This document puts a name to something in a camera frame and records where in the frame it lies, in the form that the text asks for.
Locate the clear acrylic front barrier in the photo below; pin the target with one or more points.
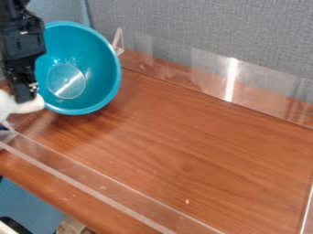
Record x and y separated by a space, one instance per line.
140 176

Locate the brown white toy mushroom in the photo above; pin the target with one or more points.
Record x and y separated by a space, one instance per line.
9 107

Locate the clear acrylic barrier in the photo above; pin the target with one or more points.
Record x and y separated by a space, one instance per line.
254 87
140 176

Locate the clear acrylic back barrier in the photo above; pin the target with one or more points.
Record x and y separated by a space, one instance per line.
254 87

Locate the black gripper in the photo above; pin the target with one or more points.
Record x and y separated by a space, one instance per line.
21 46

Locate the blue plastic bowl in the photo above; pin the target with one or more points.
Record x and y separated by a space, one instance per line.
77 73

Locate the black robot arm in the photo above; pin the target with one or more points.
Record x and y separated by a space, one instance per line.
9 7

